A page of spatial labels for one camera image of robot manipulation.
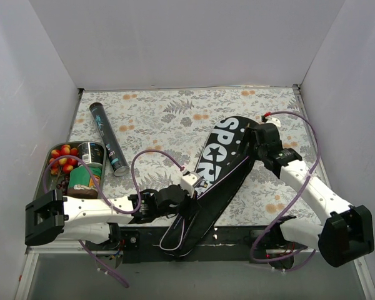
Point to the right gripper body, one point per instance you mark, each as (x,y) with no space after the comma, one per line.
(254,139)

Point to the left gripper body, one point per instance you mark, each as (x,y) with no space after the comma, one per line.
(191,200)

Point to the black racket cover bag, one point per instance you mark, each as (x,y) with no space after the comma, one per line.
(224,163)

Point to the black shuttlecock tube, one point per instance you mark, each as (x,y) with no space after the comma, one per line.
(114,152)

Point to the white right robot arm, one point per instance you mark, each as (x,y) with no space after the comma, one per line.
(345,232)

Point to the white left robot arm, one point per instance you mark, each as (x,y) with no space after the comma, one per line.
(56,216)

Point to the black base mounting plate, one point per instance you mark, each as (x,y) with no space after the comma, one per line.
(141,245)

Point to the floral tablecloth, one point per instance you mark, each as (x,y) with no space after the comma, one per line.
(164,129)

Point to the black printed can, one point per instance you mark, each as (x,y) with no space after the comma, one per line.
(91,153)

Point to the dark fake grapes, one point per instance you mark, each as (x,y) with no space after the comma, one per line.
(63,184)

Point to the red yellow fake fruit bunch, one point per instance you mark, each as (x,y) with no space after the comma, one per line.
(63,160)

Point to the dark green tray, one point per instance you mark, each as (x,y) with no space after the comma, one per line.
(48,181)

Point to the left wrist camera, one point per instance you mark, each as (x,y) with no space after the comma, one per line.
(193,182)

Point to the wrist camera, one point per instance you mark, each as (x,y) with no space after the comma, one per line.
(193,182)
(268,118)

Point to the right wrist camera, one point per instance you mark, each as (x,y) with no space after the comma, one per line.
(268,118)

